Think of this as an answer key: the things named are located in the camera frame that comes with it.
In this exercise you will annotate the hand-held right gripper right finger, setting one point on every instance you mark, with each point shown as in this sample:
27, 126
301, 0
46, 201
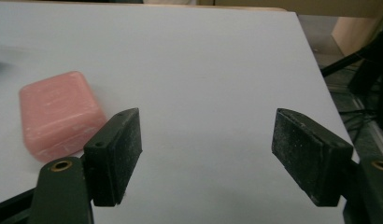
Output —
308, 155

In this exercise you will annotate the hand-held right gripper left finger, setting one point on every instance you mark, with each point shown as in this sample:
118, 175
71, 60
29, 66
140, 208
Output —
111, 161

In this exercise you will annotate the pink soap bar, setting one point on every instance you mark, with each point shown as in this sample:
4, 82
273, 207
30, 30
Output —
57, 115

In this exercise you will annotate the black metal stand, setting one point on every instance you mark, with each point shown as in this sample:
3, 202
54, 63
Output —
361, 62

